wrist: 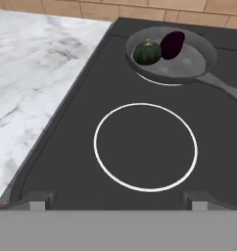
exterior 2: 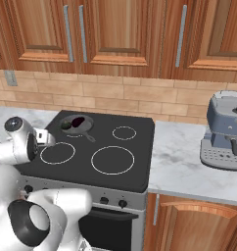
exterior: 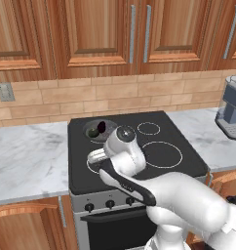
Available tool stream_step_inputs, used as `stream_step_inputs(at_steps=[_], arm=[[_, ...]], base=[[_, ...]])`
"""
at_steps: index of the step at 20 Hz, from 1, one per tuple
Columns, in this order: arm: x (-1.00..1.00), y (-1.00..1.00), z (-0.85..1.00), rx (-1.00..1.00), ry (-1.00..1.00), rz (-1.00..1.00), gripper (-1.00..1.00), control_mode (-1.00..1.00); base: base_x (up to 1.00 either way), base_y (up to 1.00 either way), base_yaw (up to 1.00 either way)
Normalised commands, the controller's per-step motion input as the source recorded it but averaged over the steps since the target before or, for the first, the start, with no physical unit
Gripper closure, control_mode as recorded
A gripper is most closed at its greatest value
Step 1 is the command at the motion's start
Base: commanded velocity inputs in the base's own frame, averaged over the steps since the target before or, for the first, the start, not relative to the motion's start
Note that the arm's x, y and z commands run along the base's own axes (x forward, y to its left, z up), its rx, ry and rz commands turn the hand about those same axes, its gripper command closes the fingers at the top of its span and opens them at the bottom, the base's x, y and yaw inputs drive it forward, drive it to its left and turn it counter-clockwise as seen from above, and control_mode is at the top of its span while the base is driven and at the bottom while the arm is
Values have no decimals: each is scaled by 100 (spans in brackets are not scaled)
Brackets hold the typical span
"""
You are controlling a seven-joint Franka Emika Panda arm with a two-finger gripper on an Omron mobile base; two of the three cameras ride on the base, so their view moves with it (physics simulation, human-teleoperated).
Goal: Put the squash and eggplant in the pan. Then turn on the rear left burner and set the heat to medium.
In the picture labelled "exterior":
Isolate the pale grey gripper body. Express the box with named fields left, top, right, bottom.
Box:
left=86, top=147, right=109, bottom=165

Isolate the dark green squash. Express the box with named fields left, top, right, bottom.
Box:
left=86, top=127, right=100, bottom=138

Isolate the dark purple eggplant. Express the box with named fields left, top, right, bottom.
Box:
left=97, top=120, right=107, bottom=134

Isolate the grey round pan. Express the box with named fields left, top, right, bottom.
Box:
left=82, top=118, right=119, bottom=142

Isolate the black stove knob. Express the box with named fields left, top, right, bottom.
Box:
left=125, top=196, right=137, bottom=207
left=104, top=199, right=116, bottom=210
left=84, top=202, right=95, bottom=213

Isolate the black oven door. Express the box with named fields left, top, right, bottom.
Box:
left=80, top=207, right=158, bottom=250

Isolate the black hob stove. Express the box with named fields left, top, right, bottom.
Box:
left=66, top=110, right=212, bottom=250

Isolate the wooden base cupboard door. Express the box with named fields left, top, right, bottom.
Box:
left=210, top=169, right=236, bottom=200
left=0, top=195, right=79, bottom=250

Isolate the grey coffee machine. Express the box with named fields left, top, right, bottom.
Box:
left=215, top=75, right=236, bottom=142

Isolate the black oven door handle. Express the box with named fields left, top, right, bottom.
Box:
left=80, top=207, right=149, bottom=224

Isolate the grey base cupboard handle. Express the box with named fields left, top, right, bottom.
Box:
left=59, top=195, right=68, bottom=229
left=205, top=171, right=214, bottom=188

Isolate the grey wall socket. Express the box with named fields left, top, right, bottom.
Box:
left=0, top=82, right=16, bottom=103

